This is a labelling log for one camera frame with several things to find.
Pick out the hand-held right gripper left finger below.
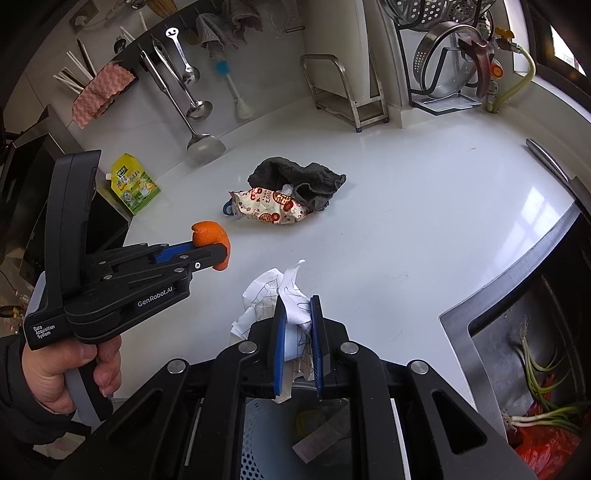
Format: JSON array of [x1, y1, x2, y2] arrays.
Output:
[[55, 295, 289, 480]]

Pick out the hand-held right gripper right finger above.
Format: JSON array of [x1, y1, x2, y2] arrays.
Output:
[[310, 295, 539, 480]]

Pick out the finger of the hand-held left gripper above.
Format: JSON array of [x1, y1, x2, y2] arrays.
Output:
[[99, 242, 230, 301], [85, 241, 197, 278]]

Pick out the orange peel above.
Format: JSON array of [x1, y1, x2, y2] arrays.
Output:
[[191, 220, 232, 271]]

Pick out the white paper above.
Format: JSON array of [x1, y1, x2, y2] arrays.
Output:
[[229, 259, 324, 402]]

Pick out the yellow plastic ring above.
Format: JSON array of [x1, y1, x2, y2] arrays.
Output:
[[295, 410, 324, 435]]

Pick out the red and white snack packet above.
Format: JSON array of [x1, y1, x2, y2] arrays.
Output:
[[229, 186, 309, 227]]

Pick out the grey perforated waste basket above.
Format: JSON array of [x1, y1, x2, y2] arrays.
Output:
[[238, 397, 407, 480]]

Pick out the pink packaging card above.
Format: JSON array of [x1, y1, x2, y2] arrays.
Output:
[[292, 422, 352, 464]]

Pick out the dark grey cloth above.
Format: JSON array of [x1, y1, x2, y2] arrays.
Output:
[[248, 157, 347, 212]]

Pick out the person's left hand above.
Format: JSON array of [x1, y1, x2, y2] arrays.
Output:
[[21, 332, 124, 415]]

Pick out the black gas stove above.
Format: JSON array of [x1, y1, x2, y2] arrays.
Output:
[[0, 104, 132, 273]]

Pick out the yellow seasoning pouch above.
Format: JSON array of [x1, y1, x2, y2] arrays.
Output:
[[105, 153, 162, 215]]

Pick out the steel spatula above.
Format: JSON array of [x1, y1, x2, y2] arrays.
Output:
[[140, 50, 227, 160]]

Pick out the pink dishcloth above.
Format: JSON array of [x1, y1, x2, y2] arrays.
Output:
[[71, 64, 137, 130]]

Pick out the steel ladle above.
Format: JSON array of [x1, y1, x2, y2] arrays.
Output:
[[151, 38, 214, 121]]

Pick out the bundle of white chopsticks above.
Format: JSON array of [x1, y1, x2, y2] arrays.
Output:
[[52, 39, 100, 93]]

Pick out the steel spoon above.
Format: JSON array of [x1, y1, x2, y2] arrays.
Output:
[[165, 26, 201, 84]]

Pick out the blue bottle brush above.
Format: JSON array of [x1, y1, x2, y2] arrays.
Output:
[[215, 59, 254, 121]]

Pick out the steel cutting board stand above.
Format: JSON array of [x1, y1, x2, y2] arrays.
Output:
[[300, 54, 389, 133]]

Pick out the grey dishcloth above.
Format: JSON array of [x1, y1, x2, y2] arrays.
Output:
[[195, 13, 240, 58], [223, 0, 264, 40]]

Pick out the green onions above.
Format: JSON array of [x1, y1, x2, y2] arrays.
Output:
[[501, 318, 591, 435]]

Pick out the red plastic bag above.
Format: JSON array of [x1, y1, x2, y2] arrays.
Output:
[[512, 374, 585, 480]]

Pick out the white cutting board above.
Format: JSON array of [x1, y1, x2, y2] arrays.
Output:
[[302, 0, 409, 130]]

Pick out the black pot lid rack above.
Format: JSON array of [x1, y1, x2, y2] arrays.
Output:
[[392, 0, 495, 116]]

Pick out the perforated steel steamer plate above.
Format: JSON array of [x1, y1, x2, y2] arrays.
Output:
[[385, 0, 490, 31]]

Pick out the window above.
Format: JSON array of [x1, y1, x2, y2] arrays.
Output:
[[522, 0, 591, 88]]

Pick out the black utensil hook rail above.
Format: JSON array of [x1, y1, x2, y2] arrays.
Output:
[[111, 9, 222, 70]]

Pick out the white wall socket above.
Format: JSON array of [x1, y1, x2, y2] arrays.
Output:
[[69, 7, 95, 31]]

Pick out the pot lid with brown handle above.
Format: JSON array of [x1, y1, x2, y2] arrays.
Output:
[[413, 21, 497, 100]]

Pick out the gas valve with yellow hose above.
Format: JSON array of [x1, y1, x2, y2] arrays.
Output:
[[482, 27, 536, 114]]

